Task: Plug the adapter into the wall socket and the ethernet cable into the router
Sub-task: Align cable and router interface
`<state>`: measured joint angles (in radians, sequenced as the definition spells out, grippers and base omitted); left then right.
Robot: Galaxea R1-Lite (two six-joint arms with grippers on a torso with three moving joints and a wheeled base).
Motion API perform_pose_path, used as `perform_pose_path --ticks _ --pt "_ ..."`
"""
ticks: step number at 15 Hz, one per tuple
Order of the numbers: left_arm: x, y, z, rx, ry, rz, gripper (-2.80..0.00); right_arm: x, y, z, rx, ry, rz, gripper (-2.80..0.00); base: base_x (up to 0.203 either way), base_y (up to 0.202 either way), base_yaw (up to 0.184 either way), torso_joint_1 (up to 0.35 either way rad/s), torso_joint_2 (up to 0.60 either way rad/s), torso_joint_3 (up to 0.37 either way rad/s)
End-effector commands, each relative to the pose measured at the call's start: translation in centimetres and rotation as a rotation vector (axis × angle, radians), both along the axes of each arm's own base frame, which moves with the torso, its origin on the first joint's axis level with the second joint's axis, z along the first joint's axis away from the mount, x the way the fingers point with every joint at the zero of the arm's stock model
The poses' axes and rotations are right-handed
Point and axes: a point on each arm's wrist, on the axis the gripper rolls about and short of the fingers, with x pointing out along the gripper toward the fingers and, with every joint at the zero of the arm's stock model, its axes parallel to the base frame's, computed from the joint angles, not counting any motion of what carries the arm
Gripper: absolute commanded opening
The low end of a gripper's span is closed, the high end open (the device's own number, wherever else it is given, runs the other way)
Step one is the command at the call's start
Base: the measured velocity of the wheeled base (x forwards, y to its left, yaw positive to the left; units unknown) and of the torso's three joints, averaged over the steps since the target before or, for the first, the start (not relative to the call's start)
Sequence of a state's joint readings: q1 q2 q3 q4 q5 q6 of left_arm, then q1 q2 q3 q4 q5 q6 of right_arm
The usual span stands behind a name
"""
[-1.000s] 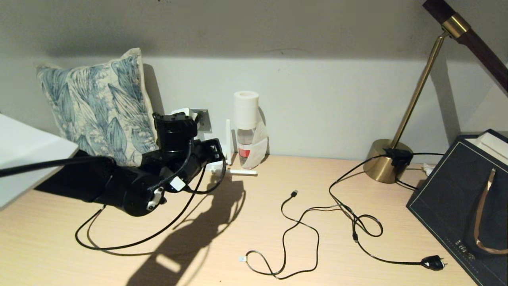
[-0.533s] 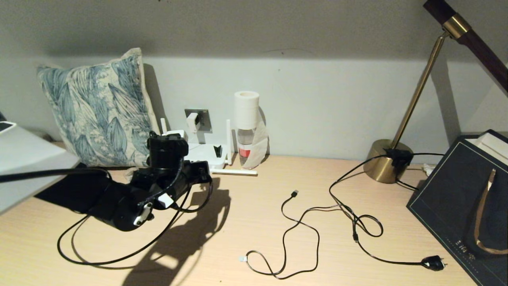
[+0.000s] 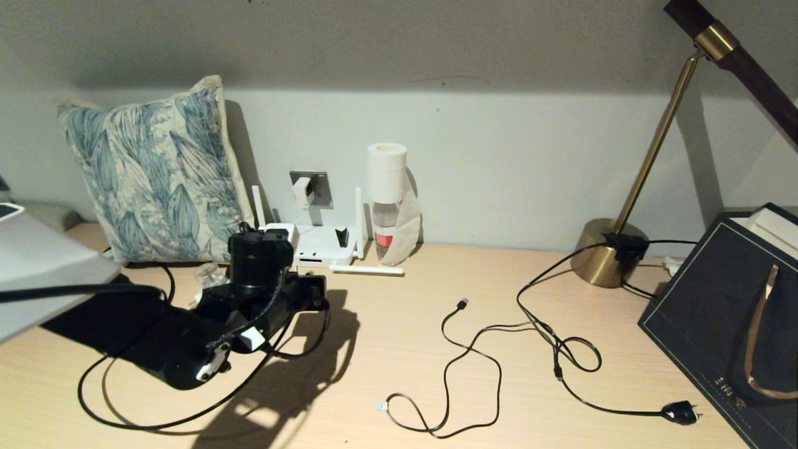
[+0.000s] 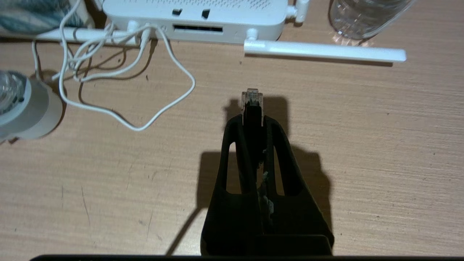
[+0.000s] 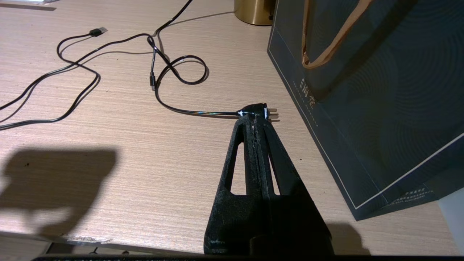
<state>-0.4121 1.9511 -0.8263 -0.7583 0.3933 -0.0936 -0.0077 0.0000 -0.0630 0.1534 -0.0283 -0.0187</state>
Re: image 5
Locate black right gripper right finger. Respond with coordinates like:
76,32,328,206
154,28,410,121
254,115,335,256

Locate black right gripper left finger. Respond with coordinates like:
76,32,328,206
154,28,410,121
204,115,270,256

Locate brass desk lamp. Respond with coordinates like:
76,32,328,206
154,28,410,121
234,0,277,26

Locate black lamp power cord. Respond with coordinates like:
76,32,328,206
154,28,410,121
147,0,279,121

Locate black gift bag gold handle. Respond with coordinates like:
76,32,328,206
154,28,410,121
267,0,464,221

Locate black usb cable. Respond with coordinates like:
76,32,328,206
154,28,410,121
0,26,158,131

